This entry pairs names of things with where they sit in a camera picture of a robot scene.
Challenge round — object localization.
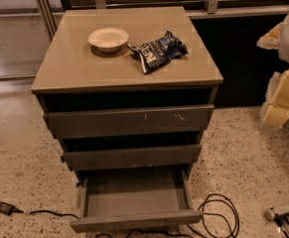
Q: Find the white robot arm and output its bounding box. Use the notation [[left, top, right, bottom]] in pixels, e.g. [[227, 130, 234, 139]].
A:
[[256, 14, 289, 128]]

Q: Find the grey drawer cabinet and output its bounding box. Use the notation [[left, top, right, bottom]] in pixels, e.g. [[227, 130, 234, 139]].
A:
[[30, 6, 224, 183]]

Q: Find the white bowl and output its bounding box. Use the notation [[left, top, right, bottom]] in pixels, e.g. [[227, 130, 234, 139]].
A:
[[88, 28, 129, 53]]

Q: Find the blue chip bag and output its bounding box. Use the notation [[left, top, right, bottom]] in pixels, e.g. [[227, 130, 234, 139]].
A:
[[128, 31, 188, 74]]

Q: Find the black power adapter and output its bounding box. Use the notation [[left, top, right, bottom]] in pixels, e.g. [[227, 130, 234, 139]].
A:
[[0, 201, 22, 216]]

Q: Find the grey middle drawer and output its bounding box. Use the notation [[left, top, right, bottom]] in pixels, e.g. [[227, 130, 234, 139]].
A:
[[62, 144, 202, 171]]

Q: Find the grey bottom drawer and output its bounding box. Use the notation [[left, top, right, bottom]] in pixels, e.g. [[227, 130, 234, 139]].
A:
[[71, 166, 202, 233]]

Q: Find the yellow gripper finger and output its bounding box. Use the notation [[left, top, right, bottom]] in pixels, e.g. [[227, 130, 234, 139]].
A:
[[260, 68, 289, 128], [256, 23, 282, 50]]

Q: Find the grey drawer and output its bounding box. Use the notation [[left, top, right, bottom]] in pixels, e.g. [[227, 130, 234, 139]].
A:
[[44, 105, 214, 139], [62, 144, 202, 171], [71, 166, 202, 233]]

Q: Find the black coiled cable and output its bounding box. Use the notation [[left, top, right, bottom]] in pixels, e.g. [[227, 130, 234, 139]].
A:
[[93, 192, 241, 238]]

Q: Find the white power strip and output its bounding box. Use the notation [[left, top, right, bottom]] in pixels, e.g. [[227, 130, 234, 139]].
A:
[[264, 203, 289, 221]]

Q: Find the grey top drawer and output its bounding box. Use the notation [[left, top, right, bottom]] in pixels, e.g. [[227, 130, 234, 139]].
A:
[[44, 105, 214, 139]]

